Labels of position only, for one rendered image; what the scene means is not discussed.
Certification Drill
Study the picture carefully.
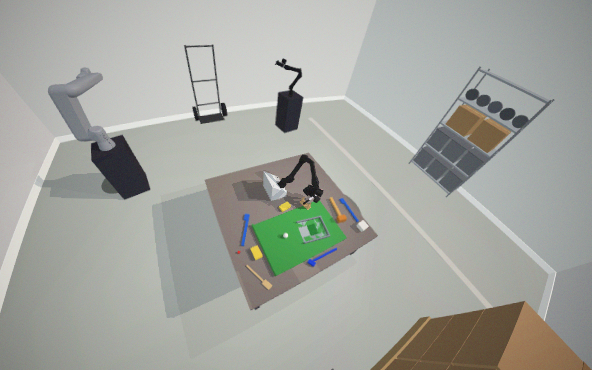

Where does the yellow flat bar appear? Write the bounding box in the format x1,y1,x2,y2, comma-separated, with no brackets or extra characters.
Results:
279,202,291,212
250,245,263,261

